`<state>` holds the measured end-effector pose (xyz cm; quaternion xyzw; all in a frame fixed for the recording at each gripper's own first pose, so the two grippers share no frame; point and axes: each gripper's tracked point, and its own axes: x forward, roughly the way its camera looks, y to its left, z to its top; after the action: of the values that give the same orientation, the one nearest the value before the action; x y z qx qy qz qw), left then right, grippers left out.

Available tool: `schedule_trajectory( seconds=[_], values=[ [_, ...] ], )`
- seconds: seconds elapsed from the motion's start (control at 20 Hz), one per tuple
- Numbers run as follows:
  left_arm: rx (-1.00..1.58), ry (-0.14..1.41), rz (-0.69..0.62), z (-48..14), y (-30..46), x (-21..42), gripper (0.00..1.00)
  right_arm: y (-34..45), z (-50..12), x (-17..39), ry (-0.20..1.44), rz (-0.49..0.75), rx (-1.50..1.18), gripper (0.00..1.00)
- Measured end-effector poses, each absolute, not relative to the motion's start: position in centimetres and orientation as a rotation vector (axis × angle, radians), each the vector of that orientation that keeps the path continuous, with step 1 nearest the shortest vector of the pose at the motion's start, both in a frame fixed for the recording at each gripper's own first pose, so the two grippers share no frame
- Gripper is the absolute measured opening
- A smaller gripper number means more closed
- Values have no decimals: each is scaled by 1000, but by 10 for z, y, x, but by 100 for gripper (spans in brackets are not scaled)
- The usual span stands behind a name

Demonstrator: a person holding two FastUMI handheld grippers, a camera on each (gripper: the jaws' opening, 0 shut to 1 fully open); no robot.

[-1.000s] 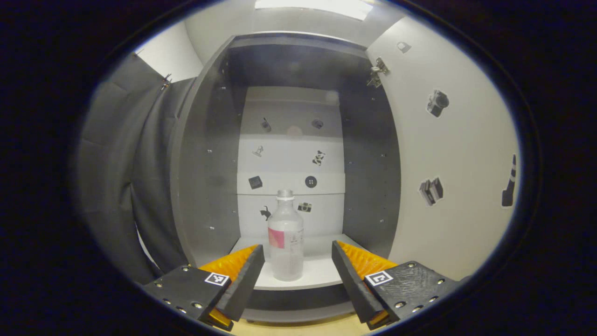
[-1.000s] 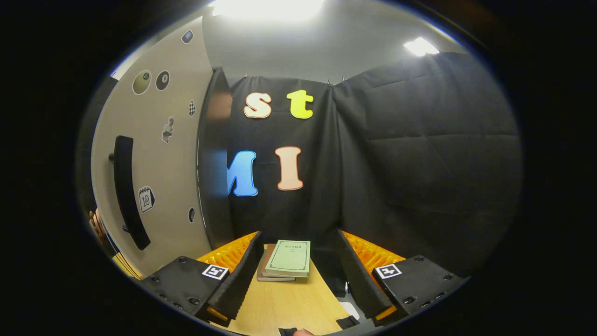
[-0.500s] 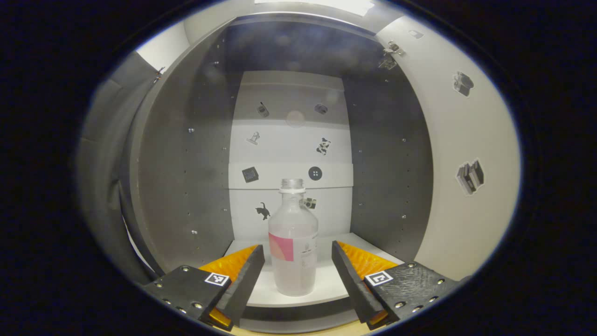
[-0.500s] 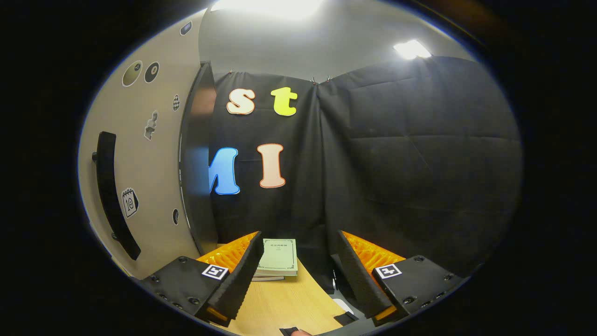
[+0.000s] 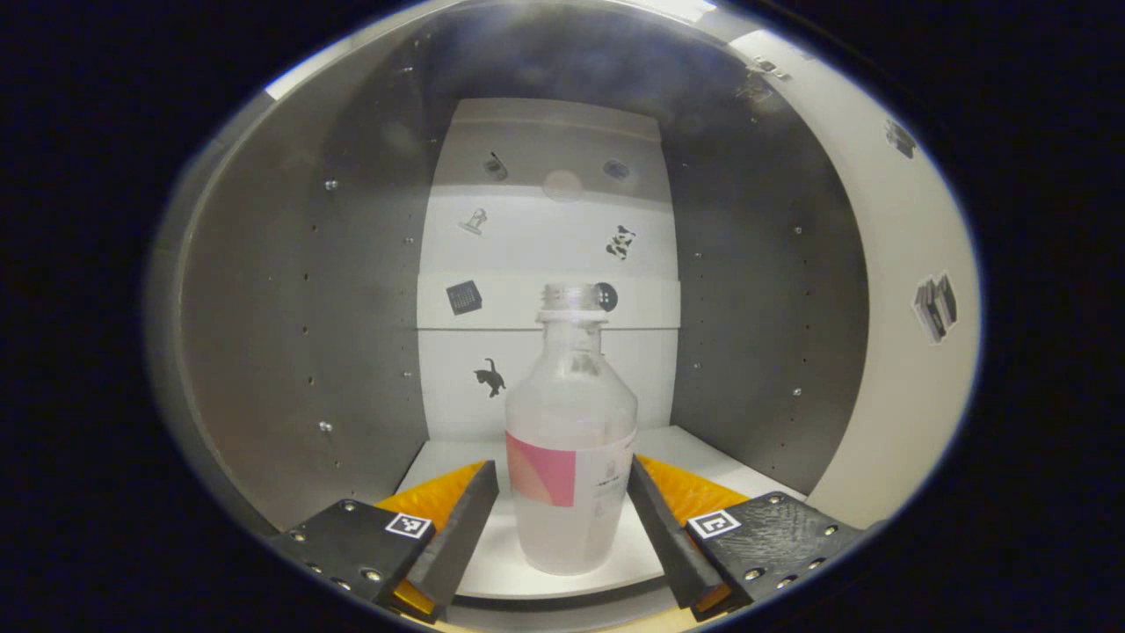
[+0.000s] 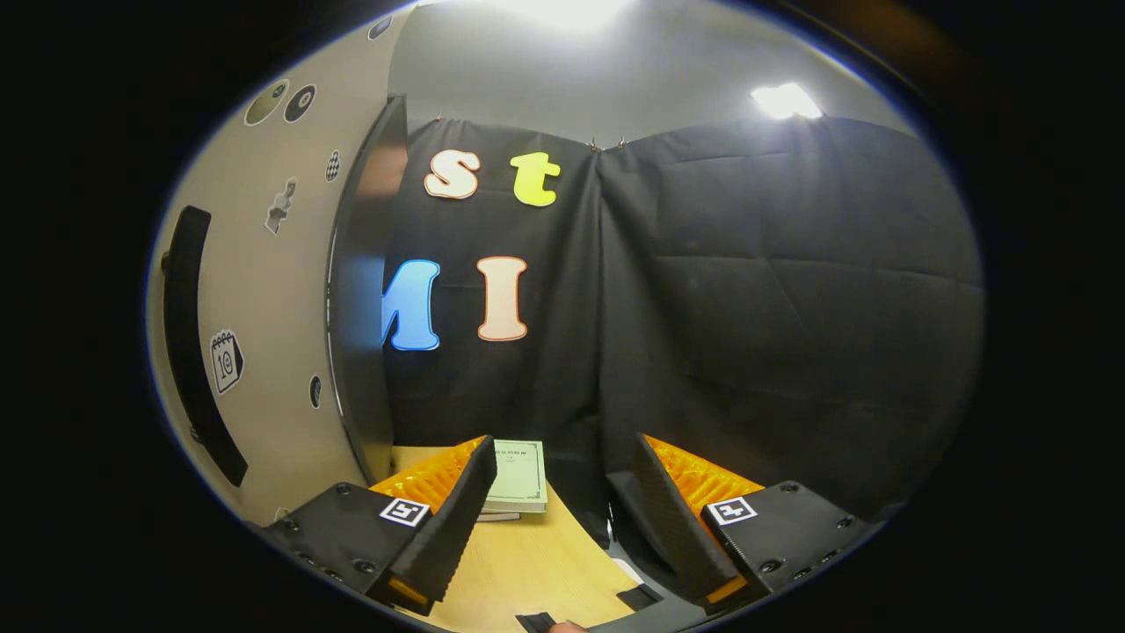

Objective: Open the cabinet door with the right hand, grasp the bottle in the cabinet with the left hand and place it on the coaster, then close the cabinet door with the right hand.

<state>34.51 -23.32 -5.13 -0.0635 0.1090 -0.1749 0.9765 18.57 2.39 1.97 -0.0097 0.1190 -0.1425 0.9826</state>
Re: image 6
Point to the large ceiling light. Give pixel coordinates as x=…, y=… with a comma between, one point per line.
x=562, y=13

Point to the narrow ceiling light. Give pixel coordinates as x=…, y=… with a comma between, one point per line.
x=785, y=101

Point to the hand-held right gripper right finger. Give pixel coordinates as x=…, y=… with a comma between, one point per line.
x=668, y=527

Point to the beige cabinet door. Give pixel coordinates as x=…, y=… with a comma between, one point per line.
x=264, y=290

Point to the black backdrop cloth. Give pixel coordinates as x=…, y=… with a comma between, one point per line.
x=747, y=308

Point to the pale green book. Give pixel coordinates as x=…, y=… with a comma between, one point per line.
x=518, y=475

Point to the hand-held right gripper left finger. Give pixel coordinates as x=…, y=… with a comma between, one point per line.
x=457, y=527

